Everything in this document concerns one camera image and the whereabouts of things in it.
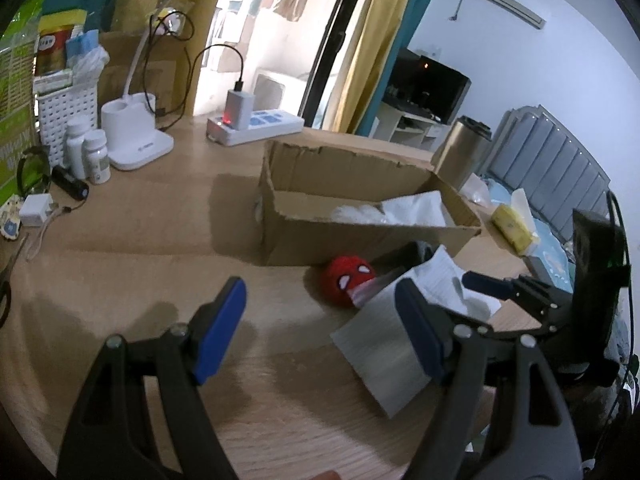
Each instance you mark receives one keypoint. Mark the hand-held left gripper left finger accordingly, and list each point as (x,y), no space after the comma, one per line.
(222,330)

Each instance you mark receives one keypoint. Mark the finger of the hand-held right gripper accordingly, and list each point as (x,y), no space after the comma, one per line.
(487,285)

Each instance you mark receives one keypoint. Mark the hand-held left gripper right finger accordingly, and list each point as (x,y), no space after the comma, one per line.
(420,330)

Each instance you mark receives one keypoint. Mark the white soft packet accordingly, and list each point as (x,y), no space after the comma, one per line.
(385,355)

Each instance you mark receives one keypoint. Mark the white paper sheet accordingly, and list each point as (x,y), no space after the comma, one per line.
(440,280)

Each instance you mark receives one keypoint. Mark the red spider plush ball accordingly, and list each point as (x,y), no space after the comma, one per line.
(345,272)

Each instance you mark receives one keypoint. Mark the brown cardboard box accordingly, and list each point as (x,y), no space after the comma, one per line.
(310,240)

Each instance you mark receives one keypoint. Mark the light blue blanket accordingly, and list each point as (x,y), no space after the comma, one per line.
(550,255)

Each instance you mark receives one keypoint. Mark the yellow tissue pack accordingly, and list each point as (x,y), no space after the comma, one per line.
(512,225)

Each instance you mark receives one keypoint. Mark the clear plastic bag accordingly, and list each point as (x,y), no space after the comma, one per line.
(475,190)

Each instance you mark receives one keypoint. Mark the white tissue sheet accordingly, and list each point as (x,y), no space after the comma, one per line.
(415,210)

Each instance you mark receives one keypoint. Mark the grey padded headboard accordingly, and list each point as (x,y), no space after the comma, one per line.
(550,160)

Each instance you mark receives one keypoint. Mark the bag of white cotton balls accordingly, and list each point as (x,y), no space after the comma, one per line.
(355,214)

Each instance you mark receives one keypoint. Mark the steel tumbler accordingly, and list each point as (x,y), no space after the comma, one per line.
(457,155)

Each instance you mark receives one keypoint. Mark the white television stand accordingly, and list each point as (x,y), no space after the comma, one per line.
(395,127)

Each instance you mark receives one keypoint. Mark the white desk lamp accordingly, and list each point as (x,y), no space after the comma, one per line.
(132,145)

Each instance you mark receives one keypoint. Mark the black television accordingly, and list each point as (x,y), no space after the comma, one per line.
(430,85)

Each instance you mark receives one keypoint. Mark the white power strip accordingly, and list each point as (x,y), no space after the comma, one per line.
(265,125)

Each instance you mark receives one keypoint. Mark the black cylinder flashlight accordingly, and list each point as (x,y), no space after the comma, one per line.
(70,183)

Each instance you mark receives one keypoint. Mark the short green-label pill bottle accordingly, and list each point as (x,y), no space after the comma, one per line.
(96,157)

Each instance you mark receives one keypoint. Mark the white charger adapter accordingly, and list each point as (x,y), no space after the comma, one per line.
(237,110)

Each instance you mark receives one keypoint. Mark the black scissors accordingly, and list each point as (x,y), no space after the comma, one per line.
(2,305)

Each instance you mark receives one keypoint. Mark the small white charger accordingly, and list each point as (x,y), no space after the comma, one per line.
(34,210)

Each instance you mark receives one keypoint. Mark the tall white pill bottle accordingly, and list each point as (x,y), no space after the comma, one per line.
(76,150)

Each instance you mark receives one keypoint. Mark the patterned round coaster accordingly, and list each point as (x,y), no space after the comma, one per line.
(10,222)

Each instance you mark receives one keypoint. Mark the white boxy appliance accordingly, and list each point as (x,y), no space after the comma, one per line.
(270,92)

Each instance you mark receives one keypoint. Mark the white perforated basket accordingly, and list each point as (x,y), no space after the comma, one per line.
(60,105)

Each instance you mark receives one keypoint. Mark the white plastic bag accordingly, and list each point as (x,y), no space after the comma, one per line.
(90,65)

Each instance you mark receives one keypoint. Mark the blue pack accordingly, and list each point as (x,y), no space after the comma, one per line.
(82,42)

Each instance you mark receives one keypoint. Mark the green printed bag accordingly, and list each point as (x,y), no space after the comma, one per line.
(15,85)

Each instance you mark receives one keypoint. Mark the yellow can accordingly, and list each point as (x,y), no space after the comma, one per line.
(52,45)

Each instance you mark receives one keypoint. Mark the black door frame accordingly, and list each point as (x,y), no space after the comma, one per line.
(330,45)

